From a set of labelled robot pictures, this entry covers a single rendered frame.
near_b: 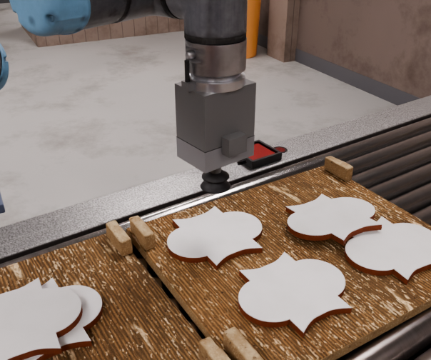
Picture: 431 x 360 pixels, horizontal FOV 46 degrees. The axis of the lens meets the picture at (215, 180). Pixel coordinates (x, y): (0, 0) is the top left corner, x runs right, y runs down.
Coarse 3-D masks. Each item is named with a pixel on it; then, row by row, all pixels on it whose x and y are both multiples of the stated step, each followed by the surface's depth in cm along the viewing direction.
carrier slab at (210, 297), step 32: (256, 192) 87; (288, 192) 87; (320, 192) 87; (352, 192) 87; (160, 224) 79; (160, 256) 72; (256, 256) 72; (320, 256) 72; (192, 288) 66; (224, 288) 66; (352, 288) 66; (384, 288) 66; (416, 288) 66; (224, 320) 61; (320, 320) 61; (352, 320) 61; (384, 320) 61; (288, 352) 57; (320, 352) 57
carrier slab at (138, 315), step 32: (64, 256) 72; (96, 256) 72; (128, 256) 72; (0, 288) 66; (96, 288) 66; (128, 288) 66; (160, 288) 66; (128, 320) 61; (160, 320) 61; (64, 352) 57; (96, 352) 57; (128, 352) 57; (160, 352) 57; (192, 352) 57
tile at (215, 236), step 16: (176, 224) 77; (192, 224) 77; (208, 224) 77; (224, 224) 77; (240, 224) 77; (256, 224) 77; (176, 240) 73; (192, 240) 73; (208, 240) 73; (224, 240) 73; (240, 240) 73; (256, 240) 75; (176, 256) 71; (192, 256) 70; (208, 256) 70; (224, 256) 70
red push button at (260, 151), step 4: (256, 144) 106; (256, 148) 104; (260, 148) 104; (264, 148) 104; (256, 152) 103; (260, 152) 103; (264, 152) 103; (268, 152) 103; (272, 152) 103; (252, 156) 101; (256, 156) 101; (260, 156) 101
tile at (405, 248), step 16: (384, 224) 77; (400, 224) 77; (416, 224) 77; (352, 240) 73; (368, 240) 73; (384, 240) 73; (400, 240) 73; (416, 240) 73; (352, 256) 70; (368, 256) 70; (384, 256) 70; (400, 256) 70; (416, 256) 70; (368, 272) 68; (384, 272) 68; (400, 272) 67; (416, 272) 68
